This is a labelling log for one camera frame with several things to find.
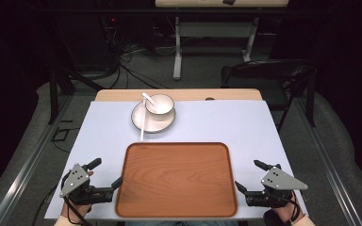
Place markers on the white ceramic bowl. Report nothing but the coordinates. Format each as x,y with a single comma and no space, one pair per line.
165,102

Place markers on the black metal stand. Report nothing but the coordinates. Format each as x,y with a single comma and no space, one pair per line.
54,94

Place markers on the white ceramic spoon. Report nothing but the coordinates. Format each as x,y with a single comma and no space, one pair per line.
148,98

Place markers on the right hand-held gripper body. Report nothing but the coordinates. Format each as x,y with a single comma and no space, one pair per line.
279,180

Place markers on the white ceramic plate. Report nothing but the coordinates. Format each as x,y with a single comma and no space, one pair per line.
154,124

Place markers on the brown wooden tray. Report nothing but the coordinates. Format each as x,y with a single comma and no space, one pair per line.
176,180

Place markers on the person's right hand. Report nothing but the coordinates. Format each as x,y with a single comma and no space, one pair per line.
290,212

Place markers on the black chair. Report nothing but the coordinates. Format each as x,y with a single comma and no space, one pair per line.
264,70

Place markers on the dark device with red light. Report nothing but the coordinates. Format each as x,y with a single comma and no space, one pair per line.
112,26

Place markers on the person's left hand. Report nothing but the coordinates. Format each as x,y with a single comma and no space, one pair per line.
75,212

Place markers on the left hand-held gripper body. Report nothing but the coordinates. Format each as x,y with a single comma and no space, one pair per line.
75,180

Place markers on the metal floor rail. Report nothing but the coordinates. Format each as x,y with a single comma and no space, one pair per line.
25,171
330,171

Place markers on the pale blue table mat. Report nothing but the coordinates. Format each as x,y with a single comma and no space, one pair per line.
232,132

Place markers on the grey-legged background table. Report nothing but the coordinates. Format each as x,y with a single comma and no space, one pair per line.
213,29

